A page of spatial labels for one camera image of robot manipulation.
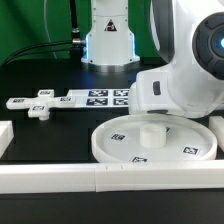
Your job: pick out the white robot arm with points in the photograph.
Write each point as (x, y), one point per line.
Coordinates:
(189, 37)

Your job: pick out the white marker sheet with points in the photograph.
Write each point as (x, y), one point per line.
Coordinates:
(100, 98)

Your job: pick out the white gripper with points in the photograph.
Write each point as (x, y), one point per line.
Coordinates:
(149, 93)

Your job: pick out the white left fence block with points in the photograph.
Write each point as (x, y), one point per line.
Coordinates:
(6, 135)

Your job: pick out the white cross-shaped table base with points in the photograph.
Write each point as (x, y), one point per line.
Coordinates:
(39, 106)

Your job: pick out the white right fence block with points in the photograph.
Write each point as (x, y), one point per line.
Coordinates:
(216, 125)

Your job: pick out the white fence block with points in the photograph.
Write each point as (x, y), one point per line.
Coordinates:
(216, 125)
(6, 135)

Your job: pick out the white front fence bar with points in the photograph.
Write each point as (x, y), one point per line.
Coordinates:
(101, 177)

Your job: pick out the white round table top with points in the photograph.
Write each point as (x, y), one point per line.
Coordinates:
(152, 138)

